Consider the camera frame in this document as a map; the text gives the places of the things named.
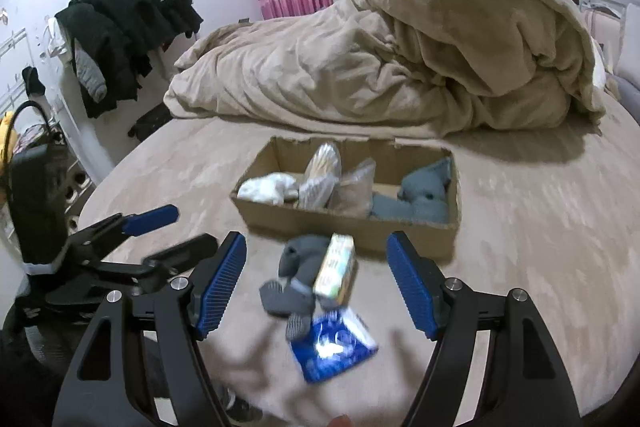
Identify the beige blanket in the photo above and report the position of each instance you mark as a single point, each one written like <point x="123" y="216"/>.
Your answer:
<point x="400" y="57"/>

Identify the dark grey sock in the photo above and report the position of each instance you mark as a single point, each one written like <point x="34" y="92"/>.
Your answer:
<point x="295" y="264"/>

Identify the yellow bag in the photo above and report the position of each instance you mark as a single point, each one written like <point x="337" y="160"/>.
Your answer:
<point x="6" y="132"/>

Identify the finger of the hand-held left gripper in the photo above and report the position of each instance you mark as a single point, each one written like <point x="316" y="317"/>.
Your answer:
<point x="180" y="254"/>
<point x="150" y="219"/>

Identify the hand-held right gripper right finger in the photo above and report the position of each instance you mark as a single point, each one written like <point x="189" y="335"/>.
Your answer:
<point x="412" y="287"/>

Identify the clear packet with brown contents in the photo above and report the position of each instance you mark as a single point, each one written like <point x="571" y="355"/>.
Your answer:
<point x="352" y="194"/>

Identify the black cloth on wall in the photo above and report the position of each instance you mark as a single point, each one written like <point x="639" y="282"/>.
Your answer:
<point x="33" y="82"/>

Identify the white socks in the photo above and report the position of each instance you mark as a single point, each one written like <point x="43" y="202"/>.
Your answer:
<point x="267" y="188"/>

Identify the cardboard box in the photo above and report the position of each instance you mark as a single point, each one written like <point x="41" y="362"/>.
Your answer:
<point x="300" y="224"/>

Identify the small green yellow carton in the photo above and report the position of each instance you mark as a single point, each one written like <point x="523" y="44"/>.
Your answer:
<point x="335" y="269"/>

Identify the grey-blue knit socks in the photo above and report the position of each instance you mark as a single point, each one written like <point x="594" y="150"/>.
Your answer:
<point x="420" y="199"/>

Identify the dark shoes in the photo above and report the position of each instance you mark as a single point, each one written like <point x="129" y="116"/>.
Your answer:
<point x="150" y="122"/>

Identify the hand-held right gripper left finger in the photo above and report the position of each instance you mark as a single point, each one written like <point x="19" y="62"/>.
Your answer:
<point x="222" y="287"/>

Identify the pile of black clothes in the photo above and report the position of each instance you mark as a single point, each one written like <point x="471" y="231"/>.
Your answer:
<point x="125" y="22"/>

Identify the clear packet with striped contents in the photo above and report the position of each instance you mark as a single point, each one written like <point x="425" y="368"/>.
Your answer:
<point x="322" y="174"/>

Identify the blue plastic packet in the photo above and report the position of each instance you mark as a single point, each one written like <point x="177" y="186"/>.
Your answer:
<point x="335" y="347"/>

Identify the bed with beige sheet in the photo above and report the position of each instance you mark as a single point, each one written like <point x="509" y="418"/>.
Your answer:
<point x="525" y="217"/>

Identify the black sneaker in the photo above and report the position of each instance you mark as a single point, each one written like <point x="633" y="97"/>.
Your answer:
<point x="242" y="407"/>

